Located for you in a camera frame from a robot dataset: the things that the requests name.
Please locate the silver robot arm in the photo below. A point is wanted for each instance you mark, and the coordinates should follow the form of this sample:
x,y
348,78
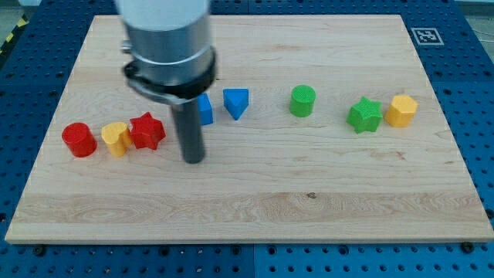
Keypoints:
x,y
174,61

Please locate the yellow black hazard tape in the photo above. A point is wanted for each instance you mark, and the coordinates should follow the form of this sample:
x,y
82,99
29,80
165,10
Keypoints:
x,y
12,38

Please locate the red star block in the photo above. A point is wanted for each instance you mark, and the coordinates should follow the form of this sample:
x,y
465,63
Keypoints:
x,y
147,132

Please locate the yellow hexagon block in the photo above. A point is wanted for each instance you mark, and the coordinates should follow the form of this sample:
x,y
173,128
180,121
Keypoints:
x,y
401,111

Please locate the green star block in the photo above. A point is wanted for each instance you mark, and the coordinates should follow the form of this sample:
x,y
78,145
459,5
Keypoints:
x,y
365,115

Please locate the red cylinder block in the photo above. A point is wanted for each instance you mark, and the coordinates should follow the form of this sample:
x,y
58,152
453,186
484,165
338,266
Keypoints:
x,y
79,139

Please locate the blue cube block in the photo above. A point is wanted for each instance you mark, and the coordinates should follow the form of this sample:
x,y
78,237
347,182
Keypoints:
x,y
205,109

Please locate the wooden board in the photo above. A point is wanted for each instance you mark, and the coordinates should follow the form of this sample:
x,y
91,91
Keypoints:
x,y
268,177

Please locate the white fiducial marker tag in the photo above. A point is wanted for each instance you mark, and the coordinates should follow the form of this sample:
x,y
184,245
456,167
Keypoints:
x,y
425,36

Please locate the green cylinder block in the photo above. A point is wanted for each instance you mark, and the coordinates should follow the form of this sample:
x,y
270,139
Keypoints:
x,y
302,100

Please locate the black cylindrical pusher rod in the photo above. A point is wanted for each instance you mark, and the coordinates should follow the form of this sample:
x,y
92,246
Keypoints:
x,y
187,123

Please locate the blue triangle block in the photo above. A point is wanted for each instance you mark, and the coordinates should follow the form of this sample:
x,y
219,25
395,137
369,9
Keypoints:
x,y
236,101

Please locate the yellow heart block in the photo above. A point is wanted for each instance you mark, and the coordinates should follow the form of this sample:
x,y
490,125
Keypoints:
x,y
117,138

